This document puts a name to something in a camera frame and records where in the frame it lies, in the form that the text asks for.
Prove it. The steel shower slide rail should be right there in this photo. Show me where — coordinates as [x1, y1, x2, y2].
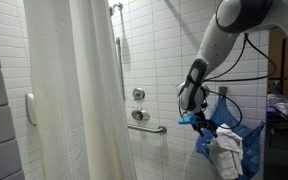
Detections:
[109, 2, 127, 101]

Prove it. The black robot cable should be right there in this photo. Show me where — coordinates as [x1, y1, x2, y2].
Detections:
[202, 33, 278, 131]

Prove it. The white shower curtain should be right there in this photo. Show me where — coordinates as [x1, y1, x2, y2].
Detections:
[23, 0, 138, 180]

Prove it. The oval chrome shower valve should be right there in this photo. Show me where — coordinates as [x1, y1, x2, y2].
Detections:
[131, 109, 151, 122]

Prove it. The blue plastic bag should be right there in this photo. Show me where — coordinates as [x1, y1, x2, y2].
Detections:
[195, 94, 266, 180]

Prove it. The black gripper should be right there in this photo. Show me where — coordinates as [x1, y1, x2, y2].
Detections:
[193, 110, 219, 138]

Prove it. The white towel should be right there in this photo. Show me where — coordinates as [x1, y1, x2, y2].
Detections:
[208, 123, 244, 180]

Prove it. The round chrome shower valve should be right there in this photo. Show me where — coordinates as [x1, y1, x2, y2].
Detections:
[132, 87, 146, 102]

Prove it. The short vertical steel grab bar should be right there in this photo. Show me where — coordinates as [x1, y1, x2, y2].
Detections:
[114, 37, 124, 81]

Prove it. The long bent steel grab bar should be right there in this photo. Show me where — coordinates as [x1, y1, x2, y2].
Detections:
[127, 124, 168, 135]

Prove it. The steel wall hook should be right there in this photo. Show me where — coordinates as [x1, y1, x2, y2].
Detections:
[218, 86, 228, 98]

